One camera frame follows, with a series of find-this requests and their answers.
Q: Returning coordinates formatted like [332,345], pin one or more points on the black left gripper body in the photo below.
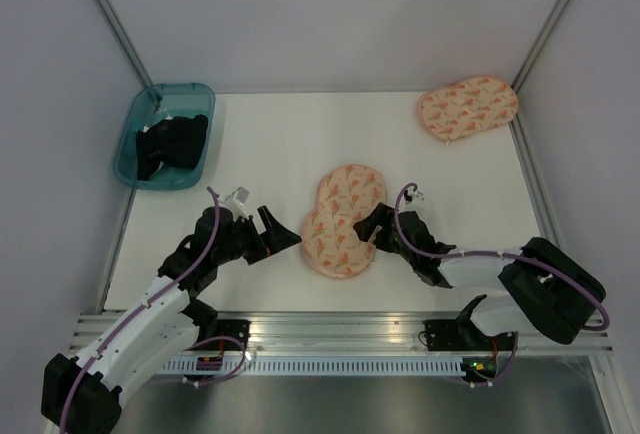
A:
[246,241]

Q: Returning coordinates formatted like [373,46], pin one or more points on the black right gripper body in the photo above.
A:
[387,242]

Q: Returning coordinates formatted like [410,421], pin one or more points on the floral mesh laundry bag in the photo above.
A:
[345,196]

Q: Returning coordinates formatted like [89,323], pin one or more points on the black bra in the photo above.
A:
[177,142]

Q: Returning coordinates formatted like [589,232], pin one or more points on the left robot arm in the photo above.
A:
[87,392]

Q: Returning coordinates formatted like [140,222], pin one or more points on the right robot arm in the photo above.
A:
[536,286]

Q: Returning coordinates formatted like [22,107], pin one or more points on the teal plastic bin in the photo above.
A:
[150,106]

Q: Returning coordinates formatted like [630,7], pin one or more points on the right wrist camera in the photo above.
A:
[413,196]

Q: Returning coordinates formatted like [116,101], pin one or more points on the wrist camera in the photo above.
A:
[413,196]
[235,202]

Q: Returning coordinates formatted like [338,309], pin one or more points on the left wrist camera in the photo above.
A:
[235,202]

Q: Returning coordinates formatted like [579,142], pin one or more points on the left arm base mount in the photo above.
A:
[224,335]

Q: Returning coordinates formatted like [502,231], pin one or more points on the aluminium front rail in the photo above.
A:
[325,333]

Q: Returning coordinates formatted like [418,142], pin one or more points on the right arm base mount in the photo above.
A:
[446,335]

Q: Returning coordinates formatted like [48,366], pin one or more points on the white slotted cable duct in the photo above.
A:
[319,366]

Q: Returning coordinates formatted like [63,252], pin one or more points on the right aluminium corner post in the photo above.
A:
[552,21]

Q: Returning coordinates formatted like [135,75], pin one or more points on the aluminium corner post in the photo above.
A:
[552,21]
[118,31]

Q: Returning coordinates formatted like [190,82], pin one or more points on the left aluminium corner post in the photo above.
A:
[118,31]

